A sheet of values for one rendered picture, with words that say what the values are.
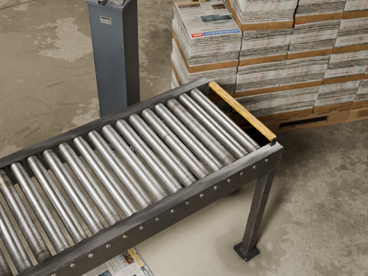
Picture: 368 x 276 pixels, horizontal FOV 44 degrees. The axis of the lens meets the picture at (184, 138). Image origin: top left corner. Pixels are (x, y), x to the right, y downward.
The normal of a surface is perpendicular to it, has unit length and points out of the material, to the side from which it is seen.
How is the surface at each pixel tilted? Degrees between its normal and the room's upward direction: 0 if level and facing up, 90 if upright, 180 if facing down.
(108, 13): 90
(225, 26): 1
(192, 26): 0
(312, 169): 0
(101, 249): 90
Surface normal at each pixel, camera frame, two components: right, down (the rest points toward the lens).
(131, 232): 0.57, 0.60
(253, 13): 0.20, 0.70
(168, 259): 0.04, -0.70
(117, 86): -0.32, 0.66
